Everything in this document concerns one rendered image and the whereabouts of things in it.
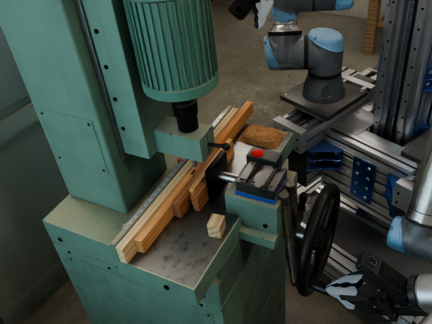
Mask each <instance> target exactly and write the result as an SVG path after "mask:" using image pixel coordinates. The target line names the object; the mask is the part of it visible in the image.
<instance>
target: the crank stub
mask: <svg viewBox="0 0 432 324"><path fill-rule="evenodd" d="M326 286H327V284H324V283H319V282H313V281H310V283H309V288H311V289H313V290H315V291H317V292H319V293H321V294H324V295H327V296H331V295H330V294H329V293H328V292H327V291H326V290H325V289H326Z"/></svg>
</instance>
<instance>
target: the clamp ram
mask: <svg viewBox="0 0 432 324"><path fill-rule="evenodd" d="M205 176H206V184H207V189H208V197H209V198H211V199H214V197H215V196H216V195H217V193H218V192H219V190H220V189H221V188H222V186H223V185H224V183H225V182H228V183H233V182H234V180H235V179H237V178H238V177H239V175H238V174H233V173H230V172H228V164H227V157H226V151H224V150H221V151H220V152H219V153H218V154H217V156H216V157H215V159H214V160H213V161H212V162H211V163H210V165H209V166H208V168H207V169H206V170H205Z"/></svg>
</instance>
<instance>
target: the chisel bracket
mask: <svg viewBox="0 0 432 324"><path fill-rule="evenodd" d="M153 134H154V139H155V143H156V148H157V151H158V152H162V153H165V154H170V155H173V156H177V157H180V158H185V159H190V160H193V161H198V162H201V163H203V162H204V161H205V159H206V158H207V157H208V156H209V155H210V153H211V152H212V151H213V149H214V148H215V147H209V146H207V144H208V142H210V143H215V139H214V133H213V125H208V124H205V123H199V128H198V129H197V130H196V131H194V132H191V133H183V132H180V131H179V129H178V126H177V119H176V118H175V117H171V116H166V117H165V118H164V119H163V120H162V121H161V122H160V123H159V124H158V125H157V126H156V127H155V128H154V129H153Z"/></svg>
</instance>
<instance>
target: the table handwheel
mask: <svg viewBox="0 0 432 324"><path fill-rule="evenodd" d="M326 207H327V209H326ZM339 207H340V191H339V187H338V186H337V185H336V184H334V183H329V184H327V185H325V186H324V187H323V189H322V190H321V192H320V193H319V195H318V197H317V199H316V201H315V203H314V206H313V207H312V210H311V213H310V215H309V219H308V221H307V225H306V228H304V227H301V226H298V227H294V226H293V230H294V239H295V240H299V241H301V247H300V253H299V257H298V264H297V270H296V288H297V290H298V292H299V294H300V295H302V296H304V297H306V296H310V295H311V294H312V293H313V292H314V290H313V289H311V288H309V283H310V281H313V282H320V279H321V277H322V274H323V272H324V269H325V266H326V264H327V260H328V258H329V255H330V250H331V247H332V243H333V240H334V235H335V232H336V227H337V223H338V217H339ZM325 209H326V212H325ZM324 212H325V214H324ZM323 214H324V217H323ZM322 217H323V220H322ZM321 220H322V222H321ZM320 223H321V226H320ZM313 250H315V254H314V267H313V270H312V273H311V274H310V276H309V268H310V264H311V257H312V251H313Z"/></svg>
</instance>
